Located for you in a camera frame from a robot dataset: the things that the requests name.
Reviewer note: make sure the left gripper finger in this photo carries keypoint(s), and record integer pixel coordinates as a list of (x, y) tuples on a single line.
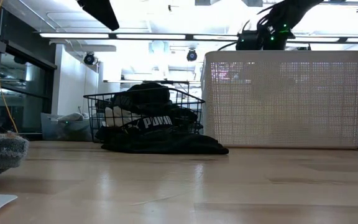
[(99, 11)]

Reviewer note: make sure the black garment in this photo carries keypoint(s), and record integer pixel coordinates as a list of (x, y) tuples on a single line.
[(166, 144)]

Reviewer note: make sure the grey teal knit item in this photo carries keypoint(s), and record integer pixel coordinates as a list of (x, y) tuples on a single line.
[(2, 152)]

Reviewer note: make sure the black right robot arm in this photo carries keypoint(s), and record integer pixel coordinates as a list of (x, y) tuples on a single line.
[(291, 12)]

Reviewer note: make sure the round black ceiling fixture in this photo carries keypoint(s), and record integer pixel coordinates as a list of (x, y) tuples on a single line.
[(89, 58), (192, 55)]

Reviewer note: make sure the long ceiling light strip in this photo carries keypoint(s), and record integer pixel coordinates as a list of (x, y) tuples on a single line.
[(166, 36)]

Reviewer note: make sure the dark framed glass partition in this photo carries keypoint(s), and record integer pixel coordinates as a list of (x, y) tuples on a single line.
[(26, 77)]

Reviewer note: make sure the translucent storage bin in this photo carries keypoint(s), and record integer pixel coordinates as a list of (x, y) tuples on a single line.
[(57, 130)]

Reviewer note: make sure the white perforated plastic basket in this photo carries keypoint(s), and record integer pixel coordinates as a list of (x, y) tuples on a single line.
[(291, 118)]

